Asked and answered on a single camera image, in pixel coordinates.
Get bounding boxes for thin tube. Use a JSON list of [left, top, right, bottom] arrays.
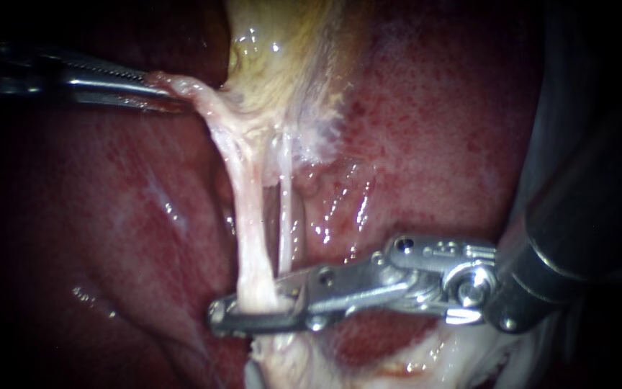
[[276, 129, 297, 274], [209, 122, 286, 316]]

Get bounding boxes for dark red liver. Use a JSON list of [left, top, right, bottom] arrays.
[[0, 0, 566, 389]]

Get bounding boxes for gallbladder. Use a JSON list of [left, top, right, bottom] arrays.
[[146, 0, 372, 169]]

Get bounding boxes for right arm instrument jaw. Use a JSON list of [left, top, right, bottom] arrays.
[[273, 267, 318, 305], [207, 298, 313, 338]]

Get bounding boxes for left arm instrument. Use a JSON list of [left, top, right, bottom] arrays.
[[0, 42, 72, 104]]

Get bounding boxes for pale fatty tissue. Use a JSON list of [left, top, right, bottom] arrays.
[[245, 316, 577, 389]]

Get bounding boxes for left arm instrument jaw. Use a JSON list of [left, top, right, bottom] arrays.
[[61, 58, 150, 86], [66, 79, 195, 115]]

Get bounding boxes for right arm instrument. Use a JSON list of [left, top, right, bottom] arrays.
[[301, 232, 540, 335]]

